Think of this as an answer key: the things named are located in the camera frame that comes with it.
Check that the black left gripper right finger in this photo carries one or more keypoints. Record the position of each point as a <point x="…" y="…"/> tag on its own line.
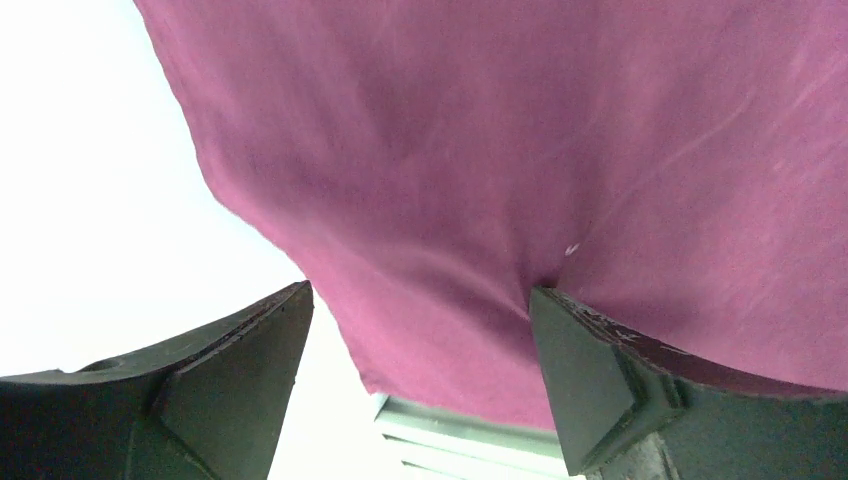
<point x="628" y="406"/>

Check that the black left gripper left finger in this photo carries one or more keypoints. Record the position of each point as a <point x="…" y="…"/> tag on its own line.
<point x="207" y="404"/>

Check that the purple cloth wrap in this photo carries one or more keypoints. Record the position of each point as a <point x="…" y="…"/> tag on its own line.
<point x="680" y="166"/>

